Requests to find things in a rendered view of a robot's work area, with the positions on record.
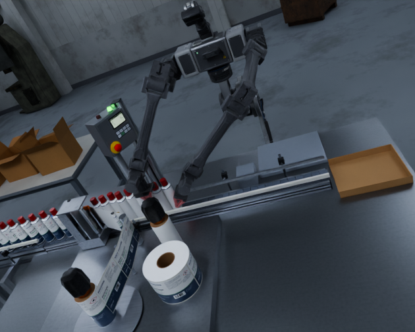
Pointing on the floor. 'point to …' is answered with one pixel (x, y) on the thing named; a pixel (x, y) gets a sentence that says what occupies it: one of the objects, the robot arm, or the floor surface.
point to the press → (18, 65)
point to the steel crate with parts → (305, 10)
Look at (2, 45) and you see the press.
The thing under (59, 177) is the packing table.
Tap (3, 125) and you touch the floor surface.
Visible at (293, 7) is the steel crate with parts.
